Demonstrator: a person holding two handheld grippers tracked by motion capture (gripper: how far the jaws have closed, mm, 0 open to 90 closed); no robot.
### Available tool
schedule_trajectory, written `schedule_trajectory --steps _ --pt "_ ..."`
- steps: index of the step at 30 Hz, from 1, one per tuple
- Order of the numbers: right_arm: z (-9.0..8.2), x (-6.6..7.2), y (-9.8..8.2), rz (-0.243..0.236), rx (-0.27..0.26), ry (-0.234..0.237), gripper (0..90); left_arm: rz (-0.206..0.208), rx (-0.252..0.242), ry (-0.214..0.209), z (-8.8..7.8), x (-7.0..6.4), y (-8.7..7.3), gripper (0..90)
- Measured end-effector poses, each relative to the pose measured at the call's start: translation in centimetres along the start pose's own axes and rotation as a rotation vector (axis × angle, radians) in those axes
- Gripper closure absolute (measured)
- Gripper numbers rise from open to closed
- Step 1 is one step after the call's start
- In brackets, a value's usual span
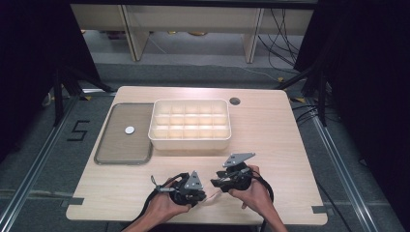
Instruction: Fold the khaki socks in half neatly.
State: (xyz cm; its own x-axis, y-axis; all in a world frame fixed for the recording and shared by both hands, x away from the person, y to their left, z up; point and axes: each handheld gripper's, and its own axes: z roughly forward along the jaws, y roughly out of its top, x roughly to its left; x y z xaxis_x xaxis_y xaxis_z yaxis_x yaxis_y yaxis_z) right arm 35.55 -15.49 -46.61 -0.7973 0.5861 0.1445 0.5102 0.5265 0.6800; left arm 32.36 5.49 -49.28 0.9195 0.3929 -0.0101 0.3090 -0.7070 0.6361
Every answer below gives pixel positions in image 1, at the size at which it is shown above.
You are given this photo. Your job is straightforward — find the white divided storage box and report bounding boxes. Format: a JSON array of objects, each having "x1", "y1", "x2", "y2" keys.
[{"x1": 147, "y1": 98, "x2": 233, "y2": 152}]

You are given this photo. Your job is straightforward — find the beige wooden desk frame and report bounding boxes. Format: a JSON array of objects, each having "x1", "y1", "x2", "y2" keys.
[{"x1": 70, "y1": 3, "x2": 315, "y2": 64}]

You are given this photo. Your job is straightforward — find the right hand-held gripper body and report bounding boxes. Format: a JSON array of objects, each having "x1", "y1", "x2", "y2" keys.
[{"x1": 219, "y1": 152, "x2": 256, "y2": 193}]

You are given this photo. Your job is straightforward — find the black metal stand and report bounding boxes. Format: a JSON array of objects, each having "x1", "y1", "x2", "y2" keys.
[
  {"x1": 275, "y1": 63, "x2": 329, "y2": 128},
  {"x1": 52, "y1": 63, "x2": 114, "y2": 128}
]

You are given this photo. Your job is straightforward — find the thin white floor cable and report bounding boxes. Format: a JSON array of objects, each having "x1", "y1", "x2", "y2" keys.
[{"x1": 237, "y1": 65, "x2": 282, "y2": 82}]

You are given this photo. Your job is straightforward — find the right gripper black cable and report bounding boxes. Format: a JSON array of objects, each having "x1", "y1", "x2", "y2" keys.
[{"x1": 253, "y1": 170, "x2": 276, "y2": 232}]

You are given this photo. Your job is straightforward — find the clear grey box lid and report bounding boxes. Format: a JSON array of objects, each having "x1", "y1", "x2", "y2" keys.
[{"x1": 93, "y1": 101, "x2": 155, "y2": 166}]

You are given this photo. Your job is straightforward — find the aluminium floor rail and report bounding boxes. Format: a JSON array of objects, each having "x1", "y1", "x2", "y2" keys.
[
  {"x1": 0, "y1": 96, "x2": 80, "y2": 232},
  {"x1": 309, "y1": 113, "x2": 381, "y2": 232}
]

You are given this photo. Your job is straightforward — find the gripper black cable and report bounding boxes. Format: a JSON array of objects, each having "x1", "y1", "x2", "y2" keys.
[
  {"x1": 128, "y1": 172, "x2": 190, "y2": 232},
  {"x1": 253, "y1": 170, "x2": 276, "y2": 232}
]

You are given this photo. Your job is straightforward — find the person's right hand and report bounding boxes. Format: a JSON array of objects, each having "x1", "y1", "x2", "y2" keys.
[{"x1": 228, "y1": 165, "x2": 277, "y2": 220}]

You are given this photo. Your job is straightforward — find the black curtain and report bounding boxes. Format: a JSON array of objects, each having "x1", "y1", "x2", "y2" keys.
[
  {"x1": 0, "y1": 0, "x2": 102, "y2": 162},
  {"x1": 293, "y1": 0, "x2": 410, "y2": 230}
]

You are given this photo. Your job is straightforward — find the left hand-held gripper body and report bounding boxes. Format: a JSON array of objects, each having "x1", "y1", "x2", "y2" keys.
[{"x1": 168, "y1": 170, "x2": 204, "y2": 207}]

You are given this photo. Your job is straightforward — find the bundle of black floor cables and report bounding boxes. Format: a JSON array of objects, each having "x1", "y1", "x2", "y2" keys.
[{"x1": 256, "y1": 8, "x2": 306, "y2": 73}]

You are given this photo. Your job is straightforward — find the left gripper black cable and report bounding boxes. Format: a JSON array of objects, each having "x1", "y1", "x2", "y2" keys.
[{"x1": 128, "y1": 172, "x2": 190, "y2": 232}]

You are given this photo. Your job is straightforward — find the person's left hand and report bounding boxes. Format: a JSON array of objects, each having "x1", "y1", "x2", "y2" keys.
[{"x1": 151, "y1": 178, "x2": 193, "y2": 223}]

